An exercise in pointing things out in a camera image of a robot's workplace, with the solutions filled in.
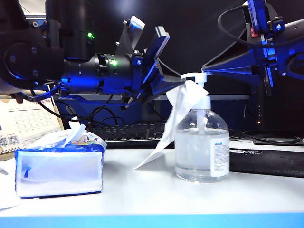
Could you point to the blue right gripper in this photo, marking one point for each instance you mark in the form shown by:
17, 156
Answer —
268, 57

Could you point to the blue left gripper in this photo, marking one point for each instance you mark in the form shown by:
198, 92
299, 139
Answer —
152, 59

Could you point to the white tissue sheet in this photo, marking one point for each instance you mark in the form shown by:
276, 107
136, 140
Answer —
175, 114

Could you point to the clear pump alcohol bottle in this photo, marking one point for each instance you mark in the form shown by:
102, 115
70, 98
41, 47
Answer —
202, 154

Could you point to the blue white tissue pack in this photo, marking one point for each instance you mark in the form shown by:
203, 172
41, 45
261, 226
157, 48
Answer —
59, 171

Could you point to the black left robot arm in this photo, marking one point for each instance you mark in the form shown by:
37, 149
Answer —
23, 59

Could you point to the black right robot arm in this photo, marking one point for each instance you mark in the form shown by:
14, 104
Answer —
294, 59

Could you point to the white tissue in pack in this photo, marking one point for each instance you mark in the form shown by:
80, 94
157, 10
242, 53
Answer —
76, 129

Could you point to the black AOC monitor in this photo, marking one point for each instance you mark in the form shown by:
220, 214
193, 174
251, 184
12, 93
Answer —
190, 35

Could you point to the black HSD monitor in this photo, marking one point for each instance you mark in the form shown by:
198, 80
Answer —
285, 107

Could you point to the black keyboard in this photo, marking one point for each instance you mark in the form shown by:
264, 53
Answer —
133, 133

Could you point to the black mouse pad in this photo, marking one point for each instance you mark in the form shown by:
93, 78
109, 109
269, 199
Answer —
273, 161

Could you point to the beige desk calendar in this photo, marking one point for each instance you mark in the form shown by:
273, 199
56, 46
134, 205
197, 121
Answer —
28, 123

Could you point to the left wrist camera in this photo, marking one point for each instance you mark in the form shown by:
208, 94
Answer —
136, 23

